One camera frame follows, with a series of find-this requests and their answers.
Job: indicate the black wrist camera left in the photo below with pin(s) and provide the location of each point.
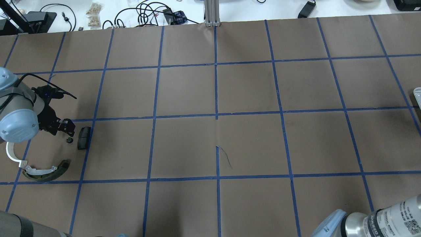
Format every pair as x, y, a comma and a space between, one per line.
47, 93

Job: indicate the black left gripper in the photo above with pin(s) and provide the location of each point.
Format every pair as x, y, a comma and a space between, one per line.
50, 116

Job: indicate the green curved brake shoe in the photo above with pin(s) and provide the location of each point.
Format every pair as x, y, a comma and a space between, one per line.
46, 175

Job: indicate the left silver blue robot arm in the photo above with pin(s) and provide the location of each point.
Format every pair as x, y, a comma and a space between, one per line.
24, 112

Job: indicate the aluminium frame post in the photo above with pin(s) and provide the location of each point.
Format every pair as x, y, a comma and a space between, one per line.
211, 12

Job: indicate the dark grey brake pad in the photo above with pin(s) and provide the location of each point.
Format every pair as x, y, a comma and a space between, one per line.
83, 138

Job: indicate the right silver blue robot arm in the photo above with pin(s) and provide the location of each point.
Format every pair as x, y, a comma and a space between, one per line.
399, 220

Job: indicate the white curved plastic bracket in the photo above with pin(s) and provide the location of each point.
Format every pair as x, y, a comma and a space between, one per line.
12, 156

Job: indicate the black power adapter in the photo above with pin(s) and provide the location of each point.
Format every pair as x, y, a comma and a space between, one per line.
307, 9

